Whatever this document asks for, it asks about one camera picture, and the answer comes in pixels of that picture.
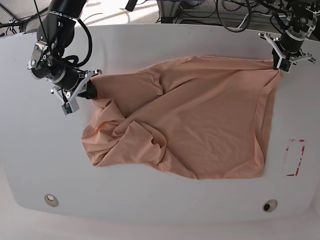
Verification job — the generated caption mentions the aluminium frame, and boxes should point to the aluminium frame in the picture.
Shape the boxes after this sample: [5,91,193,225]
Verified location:
[156,0,182,24]

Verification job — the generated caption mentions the right table grommet hole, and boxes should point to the right table grommet hole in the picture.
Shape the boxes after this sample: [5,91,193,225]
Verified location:
[262,199,278,213]

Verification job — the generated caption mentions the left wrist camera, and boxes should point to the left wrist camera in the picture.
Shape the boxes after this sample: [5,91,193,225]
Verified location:
[279,58,292,73]

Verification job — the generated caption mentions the table grommet hole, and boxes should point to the table grommet hole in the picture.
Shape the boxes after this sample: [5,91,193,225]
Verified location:
[262,199,278,213]
[44,194,59,208]

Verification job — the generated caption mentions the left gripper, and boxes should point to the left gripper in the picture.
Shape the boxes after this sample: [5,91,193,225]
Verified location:
[258,31,316,71]

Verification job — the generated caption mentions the left table grommet hole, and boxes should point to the left table grommet hole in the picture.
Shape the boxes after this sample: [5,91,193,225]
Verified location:
[44,194,59,208]

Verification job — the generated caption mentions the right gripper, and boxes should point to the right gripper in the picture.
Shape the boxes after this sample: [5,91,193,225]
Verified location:
[27,59,102,105]

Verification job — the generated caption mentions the red tape rectangle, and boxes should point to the red tape rectangle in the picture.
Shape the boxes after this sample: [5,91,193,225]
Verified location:
[283,139,306,177]

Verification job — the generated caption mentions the peach T-shirt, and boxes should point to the peach T-shirt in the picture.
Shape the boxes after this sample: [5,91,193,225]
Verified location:
[81,56,283,180]

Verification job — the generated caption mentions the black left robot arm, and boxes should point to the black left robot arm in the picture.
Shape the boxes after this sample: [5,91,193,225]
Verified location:
[258,0,320,73]

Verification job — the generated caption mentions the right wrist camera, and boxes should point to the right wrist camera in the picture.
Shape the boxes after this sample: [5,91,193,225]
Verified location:
[61,99,80,116]

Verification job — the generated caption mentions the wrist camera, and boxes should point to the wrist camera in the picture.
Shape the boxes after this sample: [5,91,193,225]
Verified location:
[61,99,80,116]
[279,58,292,73]

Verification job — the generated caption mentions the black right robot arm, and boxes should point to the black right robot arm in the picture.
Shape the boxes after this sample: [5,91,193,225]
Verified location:
[27,0,102,115]

